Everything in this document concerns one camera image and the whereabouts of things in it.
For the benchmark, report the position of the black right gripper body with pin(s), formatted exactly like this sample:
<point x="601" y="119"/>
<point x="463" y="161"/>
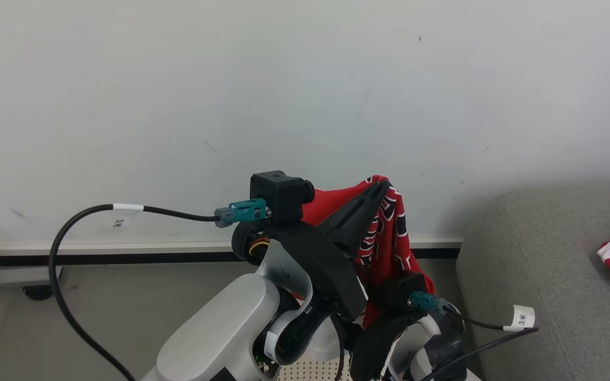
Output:
<point x="371" y="349"/>

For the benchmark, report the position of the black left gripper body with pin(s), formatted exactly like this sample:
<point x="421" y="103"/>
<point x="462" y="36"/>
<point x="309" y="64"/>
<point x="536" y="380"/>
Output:
<point x="326" y="270"/>

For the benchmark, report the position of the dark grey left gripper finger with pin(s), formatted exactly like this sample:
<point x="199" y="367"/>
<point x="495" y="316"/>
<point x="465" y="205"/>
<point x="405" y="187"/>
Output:
<point x="360" y="217"/>

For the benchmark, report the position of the red garment black white pattern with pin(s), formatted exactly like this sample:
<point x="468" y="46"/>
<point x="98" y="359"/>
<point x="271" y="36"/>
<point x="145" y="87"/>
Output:
<point x="389" y="243"/>

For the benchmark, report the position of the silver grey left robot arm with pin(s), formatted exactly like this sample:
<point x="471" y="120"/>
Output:
<point x="220" y="328"/>

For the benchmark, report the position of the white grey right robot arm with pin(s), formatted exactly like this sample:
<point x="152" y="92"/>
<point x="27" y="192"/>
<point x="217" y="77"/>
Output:
<point x="445" y="346"/>

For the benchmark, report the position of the grey fabric sofa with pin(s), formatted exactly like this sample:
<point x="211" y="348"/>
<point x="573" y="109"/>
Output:
<point x="548" y="275"/>

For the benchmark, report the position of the cream perforated laundry basket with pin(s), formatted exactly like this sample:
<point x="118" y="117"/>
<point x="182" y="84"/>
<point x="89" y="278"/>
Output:
<point x="310" y="371"/>

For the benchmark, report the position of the black caster wheel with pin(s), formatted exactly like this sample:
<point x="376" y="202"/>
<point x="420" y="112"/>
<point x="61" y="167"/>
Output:
<point x="37" y="292"/>

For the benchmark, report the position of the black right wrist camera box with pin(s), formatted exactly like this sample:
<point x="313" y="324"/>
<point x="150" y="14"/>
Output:
<point x="403" y="291"/>

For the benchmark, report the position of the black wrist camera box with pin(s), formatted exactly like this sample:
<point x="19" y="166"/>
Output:
<point x="403" y="291"/>
<point x="278" y="193"/>

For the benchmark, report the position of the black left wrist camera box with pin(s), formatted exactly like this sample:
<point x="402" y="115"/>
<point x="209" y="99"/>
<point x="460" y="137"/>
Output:
<point x="278" y="193"/>

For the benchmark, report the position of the white black wall baseboard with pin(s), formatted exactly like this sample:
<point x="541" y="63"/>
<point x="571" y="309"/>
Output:
<point x="125" y="253"/>

